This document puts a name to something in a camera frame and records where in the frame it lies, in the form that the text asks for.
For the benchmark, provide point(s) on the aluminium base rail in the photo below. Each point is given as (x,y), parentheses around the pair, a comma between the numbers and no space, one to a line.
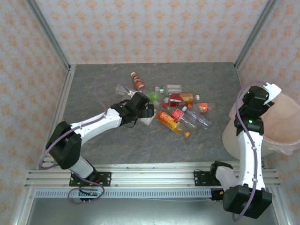
(152,174)

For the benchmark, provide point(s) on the clear bottle green neck band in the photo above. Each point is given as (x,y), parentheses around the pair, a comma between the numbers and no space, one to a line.
(172,88)

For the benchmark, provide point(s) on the red and gold tea bottle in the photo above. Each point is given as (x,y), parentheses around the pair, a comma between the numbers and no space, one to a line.
(180,99)

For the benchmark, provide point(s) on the clear bottle red label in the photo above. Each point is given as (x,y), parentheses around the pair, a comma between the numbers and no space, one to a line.
(177,114)

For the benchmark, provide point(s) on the red bottle cap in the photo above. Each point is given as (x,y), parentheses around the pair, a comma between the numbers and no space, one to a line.
(165,105)

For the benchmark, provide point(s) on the aluminium table edge rail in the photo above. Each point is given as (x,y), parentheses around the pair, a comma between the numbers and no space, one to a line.
(62,100)
(238,72)

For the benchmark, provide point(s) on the small circuit board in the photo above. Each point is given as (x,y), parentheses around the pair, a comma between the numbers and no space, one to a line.
(92,193)

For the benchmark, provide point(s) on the brown coffee bottle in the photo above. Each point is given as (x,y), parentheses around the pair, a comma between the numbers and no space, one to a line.
(137,80)

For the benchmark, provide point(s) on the green label clear bottle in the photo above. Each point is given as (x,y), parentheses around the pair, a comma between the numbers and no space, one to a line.
(154,96)

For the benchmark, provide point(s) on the clear bottle wide white cap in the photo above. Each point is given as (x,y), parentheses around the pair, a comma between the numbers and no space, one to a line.
(148,120)

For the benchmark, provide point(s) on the crumpled clear plastic bottle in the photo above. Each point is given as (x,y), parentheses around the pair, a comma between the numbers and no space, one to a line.
(120,90)

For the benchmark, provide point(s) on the grey metal base panel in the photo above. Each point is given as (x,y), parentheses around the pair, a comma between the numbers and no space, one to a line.
(140,212)

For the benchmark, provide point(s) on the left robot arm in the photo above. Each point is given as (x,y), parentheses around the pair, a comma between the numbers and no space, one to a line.
(93,122)

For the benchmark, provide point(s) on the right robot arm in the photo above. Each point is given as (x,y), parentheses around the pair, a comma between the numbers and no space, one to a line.
(249,152)

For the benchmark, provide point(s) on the orange label bottle orange cap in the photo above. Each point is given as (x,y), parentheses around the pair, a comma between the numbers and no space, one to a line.
(203,107)

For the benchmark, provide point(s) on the aluminium corner post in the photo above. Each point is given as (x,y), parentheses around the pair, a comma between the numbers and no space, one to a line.
(47,30)
(255,32)

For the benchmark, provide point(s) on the orange juice bottle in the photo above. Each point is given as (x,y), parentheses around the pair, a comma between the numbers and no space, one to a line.
(167,120)

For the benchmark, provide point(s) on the clear bottle blue-white cap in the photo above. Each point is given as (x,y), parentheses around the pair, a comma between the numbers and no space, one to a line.
(198,118)

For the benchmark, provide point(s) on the round waste bin with liner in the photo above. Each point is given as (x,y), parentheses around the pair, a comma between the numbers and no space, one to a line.
(281,122)

